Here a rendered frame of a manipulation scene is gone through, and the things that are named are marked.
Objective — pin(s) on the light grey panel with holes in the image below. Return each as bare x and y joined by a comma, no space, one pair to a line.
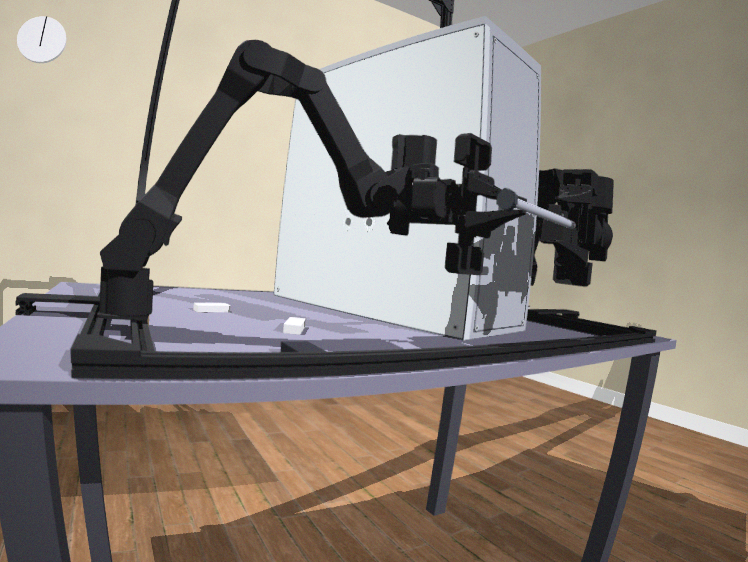
436,87

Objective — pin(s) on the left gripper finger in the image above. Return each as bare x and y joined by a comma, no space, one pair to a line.
564,259
583,194

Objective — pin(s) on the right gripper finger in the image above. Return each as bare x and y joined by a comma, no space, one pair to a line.
477,185
474,219

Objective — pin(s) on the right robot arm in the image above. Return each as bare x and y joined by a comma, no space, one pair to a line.
127,293

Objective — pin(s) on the light grey metal rod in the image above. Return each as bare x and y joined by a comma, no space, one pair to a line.
507,200

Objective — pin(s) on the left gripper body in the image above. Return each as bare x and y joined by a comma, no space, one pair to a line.
594,232

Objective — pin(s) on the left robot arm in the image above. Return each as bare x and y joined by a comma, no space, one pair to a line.
548,189

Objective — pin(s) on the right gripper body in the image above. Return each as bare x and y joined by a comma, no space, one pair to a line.
481,152

